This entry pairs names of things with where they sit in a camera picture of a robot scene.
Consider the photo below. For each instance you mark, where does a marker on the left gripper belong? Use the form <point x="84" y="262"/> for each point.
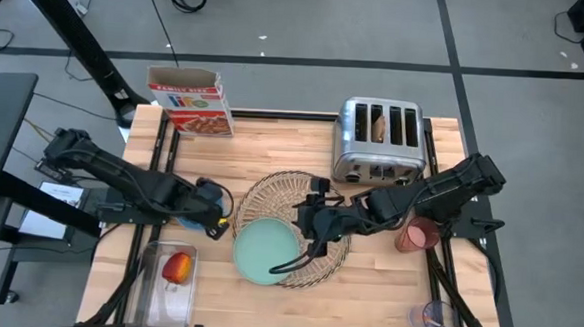
<point x="204" y="211"/>

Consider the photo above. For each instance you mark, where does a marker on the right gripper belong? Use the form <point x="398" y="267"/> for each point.
<point x="329" y="223"/>

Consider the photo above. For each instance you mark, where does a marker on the blue bowl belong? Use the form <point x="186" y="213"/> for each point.
<point x="188" y="223"/>

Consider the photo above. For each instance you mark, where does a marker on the pale green plate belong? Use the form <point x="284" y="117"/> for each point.
<point x="262" y="249"/>

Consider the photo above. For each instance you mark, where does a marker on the red yellow apple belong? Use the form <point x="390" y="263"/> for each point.
<point x="177" y="267"/>

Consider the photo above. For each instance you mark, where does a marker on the pink faceted plastic cup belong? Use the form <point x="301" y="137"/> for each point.
<point x="416" y="236"/>

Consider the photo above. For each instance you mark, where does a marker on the Life cinnamon cereal box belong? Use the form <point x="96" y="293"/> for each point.
<point x="195" y="108"/>

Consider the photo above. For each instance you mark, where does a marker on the brown toast slice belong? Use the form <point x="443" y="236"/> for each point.
<point x="379" y="129"/>

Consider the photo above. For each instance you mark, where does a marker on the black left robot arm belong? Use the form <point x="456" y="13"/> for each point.
<point x="121" y="172"/>

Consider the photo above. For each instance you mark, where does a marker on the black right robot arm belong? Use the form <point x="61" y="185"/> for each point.
<point x="446" y="191"/>

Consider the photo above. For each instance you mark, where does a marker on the round woven straw placemat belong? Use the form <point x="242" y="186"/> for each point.
<point x="275" y="192"/>

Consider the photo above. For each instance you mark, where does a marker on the clear plastic container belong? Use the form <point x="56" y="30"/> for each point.
<point x="164" y="307"/>

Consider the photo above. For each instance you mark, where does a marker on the stainless steel four-slot toaster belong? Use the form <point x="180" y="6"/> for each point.
<point x="377" y="158"/>

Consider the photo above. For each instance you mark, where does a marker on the small clear plastic cup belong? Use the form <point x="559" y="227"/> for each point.
<point x="431" y="318"/>

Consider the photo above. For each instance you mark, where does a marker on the white paper sheet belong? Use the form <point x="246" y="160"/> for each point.
<point x="43" y="220"/>

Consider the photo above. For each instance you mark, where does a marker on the black desk support beam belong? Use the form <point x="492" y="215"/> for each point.
<point x="44" y="201"/>

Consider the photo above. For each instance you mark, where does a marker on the black slanted column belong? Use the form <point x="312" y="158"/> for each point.
<point x="78" y="37"/>

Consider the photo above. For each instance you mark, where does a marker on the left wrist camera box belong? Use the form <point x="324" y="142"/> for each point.
<point x="209" y="189"/>

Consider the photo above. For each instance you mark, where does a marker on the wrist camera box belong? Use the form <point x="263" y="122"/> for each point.
<point x="209" y="189"/>
<point x="321" y="186"/>

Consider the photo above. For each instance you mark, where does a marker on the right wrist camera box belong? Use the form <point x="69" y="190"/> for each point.
<point x="321" y="186"/>

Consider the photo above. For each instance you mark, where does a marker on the black table frame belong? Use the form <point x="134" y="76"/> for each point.
<point x="284" y="115"/>

